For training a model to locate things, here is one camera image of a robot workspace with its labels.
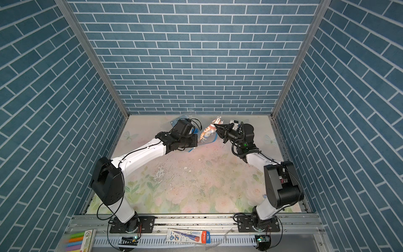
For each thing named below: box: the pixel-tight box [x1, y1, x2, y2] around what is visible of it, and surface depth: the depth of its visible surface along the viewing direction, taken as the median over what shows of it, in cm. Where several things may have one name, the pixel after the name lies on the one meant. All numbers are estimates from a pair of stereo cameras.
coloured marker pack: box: [65, 228, 98, 252], surface depth 69 cm
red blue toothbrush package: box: [165, 228, 211, 245], surface depth 71 cm
